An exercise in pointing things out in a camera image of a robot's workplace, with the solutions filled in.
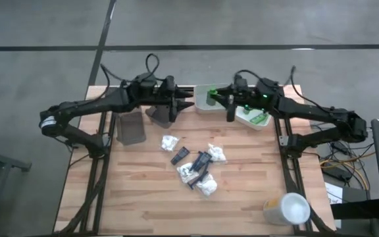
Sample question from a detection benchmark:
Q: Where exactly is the black power adapter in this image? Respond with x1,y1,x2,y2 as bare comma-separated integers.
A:
322,166,353,182

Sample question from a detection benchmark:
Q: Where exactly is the dark blue toiletry tube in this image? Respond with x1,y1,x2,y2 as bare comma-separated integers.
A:
191,150,214,172
170,146,191,166

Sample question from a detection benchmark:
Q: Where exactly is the grey translucent plastic bin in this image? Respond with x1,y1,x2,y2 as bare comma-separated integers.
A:
114,111,147,146
145,104,177,129

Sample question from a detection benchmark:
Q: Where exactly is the white paper sheet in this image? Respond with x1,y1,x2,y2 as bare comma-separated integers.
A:
324,182,343,205

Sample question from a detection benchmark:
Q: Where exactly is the clear bag of cotton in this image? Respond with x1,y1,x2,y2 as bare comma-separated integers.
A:
161,134,180,152
195,173,218,198
207,143,227,163
176,162,199,184

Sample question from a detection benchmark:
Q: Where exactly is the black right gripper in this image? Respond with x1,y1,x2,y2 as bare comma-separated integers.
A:
213,77,285,124

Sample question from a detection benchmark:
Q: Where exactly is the small green bottle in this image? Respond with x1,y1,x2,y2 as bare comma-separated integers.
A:
205,86,218,107
249,113,266,126

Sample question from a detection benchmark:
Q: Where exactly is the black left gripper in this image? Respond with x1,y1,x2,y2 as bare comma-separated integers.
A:
122,74,196,124

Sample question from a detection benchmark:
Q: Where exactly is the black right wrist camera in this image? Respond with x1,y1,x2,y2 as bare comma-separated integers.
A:
234,74,248,97

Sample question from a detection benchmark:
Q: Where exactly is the white plastic bin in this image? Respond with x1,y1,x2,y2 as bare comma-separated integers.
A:
194,83,235,115
234,105,272,132

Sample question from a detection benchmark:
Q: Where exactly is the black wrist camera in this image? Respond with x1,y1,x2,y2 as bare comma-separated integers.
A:
163,75,178,99
234,74,248,97

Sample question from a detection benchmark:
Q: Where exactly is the yellow white wipes canister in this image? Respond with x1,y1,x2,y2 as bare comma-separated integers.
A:
263,192,311,226

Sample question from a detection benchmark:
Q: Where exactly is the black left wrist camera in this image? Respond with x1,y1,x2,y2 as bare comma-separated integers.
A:
163,75,178,99

